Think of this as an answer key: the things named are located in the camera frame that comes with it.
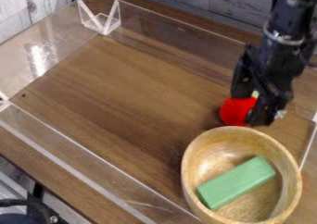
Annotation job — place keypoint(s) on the clear acrylic barrier wall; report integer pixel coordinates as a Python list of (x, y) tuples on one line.
[(101, 110)]

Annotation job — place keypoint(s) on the black metal clamp bracket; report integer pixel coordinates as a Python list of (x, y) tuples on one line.
[(42, 212)]

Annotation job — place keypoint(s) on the wooden bowl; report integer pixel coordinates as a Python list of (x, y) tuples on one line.
[(217, 151)]

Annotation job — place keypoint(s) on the green rectangular block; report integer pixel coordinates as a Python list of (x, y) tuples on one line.
[(221, 190)]

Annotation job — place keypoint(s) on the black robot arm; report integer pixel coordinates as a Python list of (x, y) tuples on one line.
[(288, 26)]

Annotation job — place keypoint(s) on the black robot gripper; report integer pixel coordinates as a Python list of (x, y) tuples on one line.
[(266, 69)]

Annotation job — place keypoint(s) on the clear acrylic corner bracket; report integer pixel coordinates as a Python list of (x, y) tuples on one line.
[(101, 22)]

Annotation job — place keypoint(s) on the red plush strawberry toy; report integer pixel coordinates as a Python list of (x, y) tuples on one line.
[(236, 110)]

